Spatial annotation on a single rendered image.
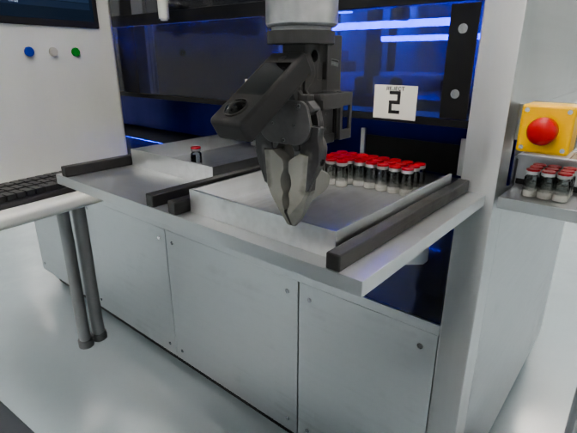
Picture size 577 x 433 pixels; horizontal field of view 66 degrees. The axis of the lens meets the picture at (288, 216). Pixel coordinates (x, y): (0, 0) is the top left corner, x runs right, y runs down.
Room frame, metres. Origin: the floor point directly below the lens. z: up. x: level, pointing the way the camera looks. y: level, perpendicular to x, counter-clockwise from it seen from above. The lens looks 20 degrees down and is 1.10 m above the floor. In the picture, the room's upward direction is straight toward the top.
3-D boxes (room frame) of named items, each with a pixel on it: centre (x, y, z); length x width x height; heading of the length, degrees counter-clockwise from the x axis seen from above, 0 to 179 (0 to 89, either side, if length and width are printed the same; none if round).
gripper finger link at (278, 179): (0.51, 0.00, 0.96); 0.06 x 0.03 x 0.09; 140
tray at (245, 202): (0.67, -0.06, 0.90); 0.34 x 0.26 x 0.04; 140
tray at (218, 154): (0.98, 0.13, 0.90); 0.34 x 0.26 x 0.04; 140
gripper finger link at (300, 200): (0.49, -0.03, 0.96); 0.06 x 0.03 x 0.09; 140
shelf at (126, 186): (0.81, 0.04, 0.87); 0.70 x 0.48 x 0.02; 50
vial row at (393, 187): (0.75, -0.13, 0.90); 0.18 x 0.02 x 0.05; 50
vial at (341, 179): (0.76, -0.09, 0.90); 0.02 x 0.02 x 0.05
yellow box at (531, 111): (0.69, -0.40, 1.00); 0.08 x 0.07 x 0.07; 140
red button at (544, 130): (0.66, -0.37, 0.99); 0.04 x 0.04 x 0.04; 50
